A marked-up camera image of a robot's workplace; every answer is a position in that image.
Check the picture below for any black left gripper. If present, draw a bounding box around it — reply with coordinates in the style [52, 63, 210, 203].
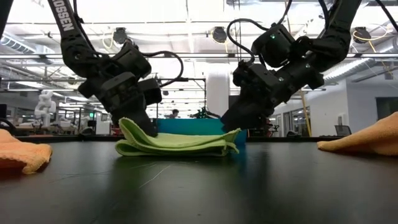
[77, 71, 158, 138]

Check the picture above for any black right camera cable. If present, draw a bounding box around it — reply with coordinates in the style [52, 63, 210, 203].
[226, 17, 274, 65]

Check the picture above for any green microfiber towel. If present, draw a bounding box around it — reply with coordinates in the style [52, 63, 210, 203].
[114, 117, 242, 157]

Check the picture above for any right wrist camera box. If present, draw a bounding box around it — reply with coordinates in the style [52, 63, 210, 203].
[232, 60, 259, 88]

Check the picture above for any silver ventilation duct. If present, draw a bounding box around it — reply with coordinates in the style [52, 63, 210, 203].
[0, 32, 56, 65]
[322, 37, 398, 88]

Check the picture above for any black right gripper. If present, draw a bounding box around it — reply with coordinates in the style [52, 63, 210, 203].
[221, 67, 299, 133]

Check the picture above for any white pillar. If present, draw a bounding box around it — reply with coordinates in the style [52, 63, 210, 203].
[206, 70, 233, 118]

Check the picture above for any long light bar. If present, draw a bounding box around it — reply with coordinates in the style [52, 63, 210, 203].
[0, 52, 398, 60]

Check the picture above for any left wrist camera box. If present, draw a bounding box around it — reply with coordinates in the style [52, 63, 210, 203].
[138, 77, 163, 106]

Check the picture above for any blue plastic bin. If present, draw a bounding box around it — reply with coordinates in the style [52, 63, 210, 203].
[152, 118, 248, 147]

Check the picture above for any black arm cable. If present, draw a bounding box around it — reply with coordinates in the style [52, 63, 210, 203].
[374, 0, 398, 32]

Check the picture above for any dark doorway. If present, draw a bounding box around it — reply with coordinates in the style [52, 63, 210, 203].
[375, 96, 398, 123]

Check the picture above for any grey office chair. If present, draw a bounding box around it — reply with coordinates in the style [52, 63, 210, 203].
[333, 124, 353, 137]

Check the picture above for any yellow hanging cord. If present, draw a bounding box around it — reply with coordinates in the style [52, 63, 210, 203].
[298, 90, 313, 138]

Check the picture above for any black camera rig frame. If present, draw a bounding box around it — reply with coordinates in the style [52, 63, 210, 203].
[155, 76, 208, 119]

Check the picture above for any black camera cable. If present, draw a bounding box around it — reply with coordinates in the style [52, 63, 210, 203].
[141, 50, 185, 88]
[226, 17, 274, 65]

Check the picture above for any black left camera cable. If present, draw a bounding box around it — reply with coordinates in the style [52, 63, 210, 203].
[141, 50, 185, 88]

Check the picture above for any black cord reel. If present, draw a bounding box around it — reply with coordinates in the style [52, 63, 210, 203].
[111, 26, 135, 47]
[353, 26, 373, 44]
[211, 26, 228, 44]

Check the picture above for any orange microfiber towel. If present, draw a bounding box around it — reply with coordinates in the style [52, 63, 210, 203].
[0, 128, 53, 175]
[315, 111, 398, 157]

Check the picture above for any white cabinet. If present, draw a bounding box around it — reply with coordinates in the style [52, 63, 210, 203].
[95, 111, 112, 135]

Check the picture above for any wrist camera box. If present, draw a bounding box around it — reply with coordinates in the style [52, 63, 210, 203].
[138, 77, 163, 106]
[232, 60, 259, 88]

